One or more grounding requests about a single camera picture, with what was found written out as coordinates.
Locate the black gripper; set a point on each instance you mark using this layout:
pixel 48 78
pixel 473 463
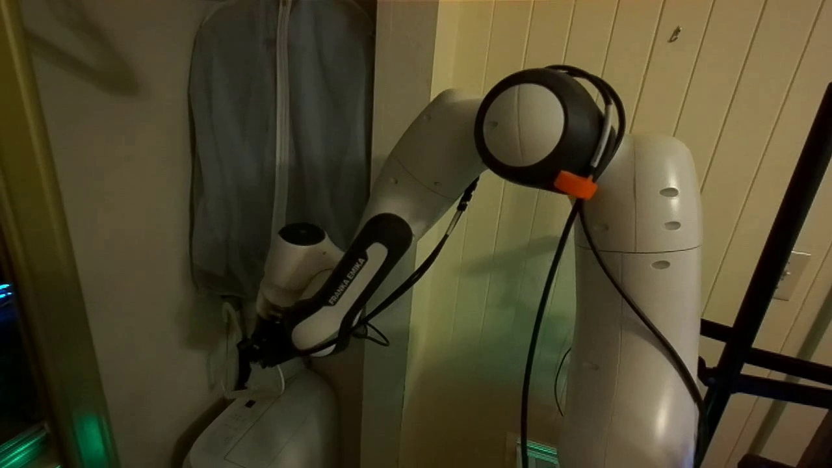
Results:
pixel 275 340

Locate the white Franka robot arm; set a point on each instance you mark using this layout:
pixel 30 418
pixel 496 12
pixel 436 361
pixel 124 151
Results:
pixel 631 303

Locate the white closet partition panel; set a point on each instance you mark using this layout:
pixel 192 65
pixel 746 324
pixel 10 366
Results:
pixel 392 54

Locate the black metal stand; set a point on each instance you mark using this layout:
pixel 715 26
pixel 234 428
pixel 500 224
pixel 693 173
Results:
pixel 769 250

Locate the golden wooden door frame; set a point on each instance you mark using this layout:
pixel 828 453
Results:
pixel 52 262

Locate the white wall switch plate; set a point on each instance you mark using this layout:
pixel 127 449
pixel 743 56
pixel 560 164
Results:
pixel 794 277

